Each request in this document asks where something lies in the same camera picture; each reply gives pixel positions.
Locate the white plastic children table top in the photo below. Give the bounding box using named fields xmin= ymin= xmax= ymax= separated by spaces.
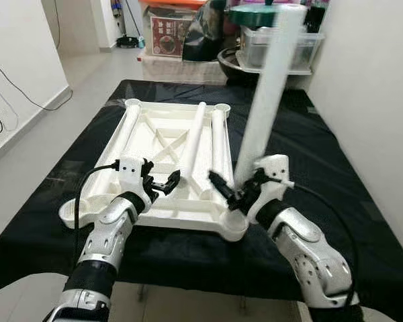
xmin=58 ymin=99 xmax=251 ymax=242

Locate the black wok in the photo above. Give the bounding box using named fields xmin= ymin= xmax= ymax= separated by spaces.
xmin=217 ymin=47 xmax=269 ymax=85

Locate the black tablecloth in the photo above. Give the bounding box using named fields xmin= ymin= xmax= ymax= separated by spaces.
xmin=0 ymin=79 xmax=403 ymax=322

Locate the black floor mop head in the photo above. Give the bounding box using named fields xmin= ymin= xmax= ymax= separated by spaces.
xmin=116 ymin=35 xmax=145 ymax=49

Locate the orange-lidded storage box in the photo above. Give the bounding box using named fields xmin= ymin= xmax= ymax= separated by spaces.
xmin=140 ymin=0 xmax=206 ymax=58

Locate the clear plastic storage bin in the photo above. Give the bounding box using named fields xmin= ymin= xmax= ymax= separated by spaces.
xmin=240 ymin=27 xmax=325 ymax=74

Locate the black plastic bag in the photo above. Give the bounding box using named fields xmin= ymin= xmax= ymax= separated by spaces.
xmin=181 ymin=0 xmax=230 ymax=62

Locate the green round pot lid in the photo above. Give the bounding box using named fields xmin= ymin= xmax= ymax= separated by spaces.
xmin=228 ymin=2 xmax=283 ymax=29

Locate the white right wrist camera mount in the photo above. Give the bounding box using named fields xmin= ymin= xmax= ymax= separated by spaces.
xmin=245 ymin=154 xmax=296 ymax=225

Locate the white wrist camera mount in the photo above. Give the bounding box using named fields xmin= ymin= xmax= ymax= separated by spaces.
xmin=245 ymin=154 xmax=296 ymax=225
xmin=116 ymin=156 xmax=155 ymax=202

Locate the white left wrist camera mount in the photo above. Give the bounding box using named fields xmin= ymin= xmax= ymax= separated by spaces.
xmin=116 ymin=156 xmax=155 ymax=202

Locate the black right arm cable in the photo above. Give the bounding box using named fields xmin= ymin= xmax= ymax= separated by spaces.
xmin=282 ymin=178 xmax=360 ymax=306

